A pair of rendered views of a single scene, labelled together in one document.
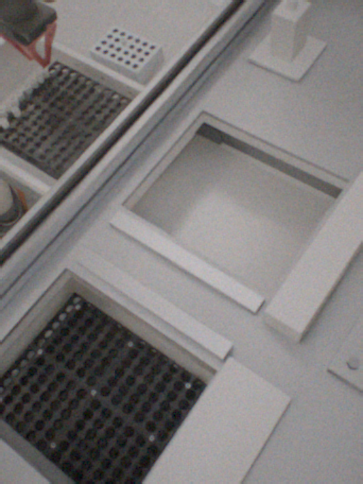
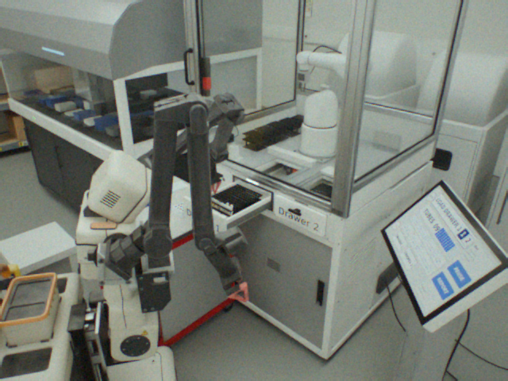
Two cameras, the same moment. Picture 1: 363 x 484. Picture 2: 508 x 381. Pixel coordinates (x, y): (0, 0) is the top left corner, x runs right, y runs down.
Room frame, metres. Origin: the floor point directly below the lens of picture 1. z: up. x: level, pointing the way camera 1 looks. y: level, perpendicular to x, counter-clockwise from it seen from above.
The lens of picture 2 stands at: (0.65, 1.98, 1.90)
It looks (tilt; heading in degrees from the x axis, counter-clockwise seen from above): 28 degrees down; 267
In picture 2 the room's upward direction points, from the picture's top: straight up
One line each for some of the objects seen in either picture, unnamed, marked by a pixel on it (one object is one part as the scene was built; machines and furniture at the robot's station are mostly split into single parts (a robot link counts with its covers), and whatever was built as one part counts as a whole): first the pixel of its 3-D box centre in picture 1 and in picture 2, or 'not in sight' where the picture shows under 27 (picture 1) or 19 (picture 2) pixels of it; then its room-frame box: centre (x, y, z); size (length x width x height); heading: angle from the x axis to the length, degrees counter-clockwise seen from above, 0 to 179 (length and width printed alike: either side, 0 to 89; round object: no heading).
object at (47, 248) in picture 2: not in sight; (54, 305); (1.57, 0.31, 0.38); 0.30 x 0.30 x 0.76; 41
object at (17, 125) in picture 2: not in sight; (29, 121); (3.03, -2.93, 0.28); 0.41 x 0.32 x 0.28; 41
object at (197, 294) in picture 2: not in sight; (164, 262); (1.06, -0.03, 0.38); 0.62 x 0.58 x 0.76; 134
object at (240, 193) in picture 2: not in sight; (234, 202); (0.64, 0.14, 0.87); 0.22 x 0.18 x 0.06; 44
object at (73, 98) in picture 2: not in sight; (122, 78); (1.49, -1.41, 1.13); 1.78 x 1.14 x 0.45; 134
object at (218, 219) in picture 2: not in sight; (204, 216); (0.79, 0.28, 0.87); 0.29 x 0.02 x 0.11; 134
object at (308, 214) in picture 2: not in sight; (299, 214); (0.34, 0.29, 0.87); 0.29 x 0.02 x 0.11; 134
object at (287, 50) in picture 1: (289, 27); not in sight; (0.64, -0.22, 1.00); 0.09 x 0.08 x 0.10; 44
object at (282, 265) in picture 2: not in sight; (308, 235); (0.17, -0.24, 0.40); 1.03 x 0.95 x 0.80; 134
